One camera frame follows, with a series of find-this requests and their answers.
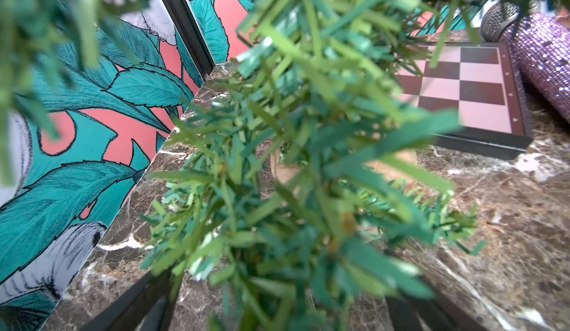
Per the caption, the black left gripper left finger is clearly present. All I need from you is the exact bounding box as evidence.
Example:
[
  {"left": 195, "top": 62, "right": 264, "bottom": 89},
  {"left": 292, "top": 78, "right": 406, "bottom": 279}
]
[{"left": 82, "top": 272, "right": 175, "bottom": 331}]

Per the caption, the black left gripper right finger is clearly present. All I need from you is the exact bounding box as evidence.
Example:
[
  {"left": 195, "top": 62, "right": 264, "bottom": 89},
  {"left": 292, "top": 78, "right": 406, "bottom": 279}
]
[{"left": 385, "top": 283, "right": 488, "bottom": 331}]

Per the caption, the small green christmas tree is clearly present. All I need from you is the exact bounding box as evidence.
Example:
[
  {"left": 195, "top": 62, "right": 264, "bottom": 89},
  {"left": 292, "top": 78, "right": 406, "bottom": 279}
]
[{"left": 0, "top": 0, "right": 570, "bottom": 331}]

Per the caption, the brown checkered chess board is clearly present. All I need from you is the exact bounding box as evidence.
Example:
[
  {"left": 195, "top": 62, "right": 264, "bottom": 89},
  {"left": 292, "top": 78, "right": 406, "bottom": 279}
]
[{"left": 396, "top": 43, "right": 534, "bottom": 160}]

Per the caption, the purple glitter microphone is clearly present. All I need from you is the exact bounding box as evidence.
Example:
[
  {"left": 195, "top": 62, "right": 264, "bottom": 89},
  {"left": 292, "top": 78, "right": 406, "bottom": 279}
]
[{"left": 480, "top": 0, "right": 569, "bottom": 121}]

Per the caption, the black left corner post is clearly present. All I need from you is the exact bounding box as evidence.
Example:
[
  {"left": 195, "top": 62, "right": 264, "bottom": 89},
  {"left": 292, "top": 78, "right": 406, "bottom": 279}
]
[{"left": 162, "top": 0, "right": 215, "bottom": 87}]

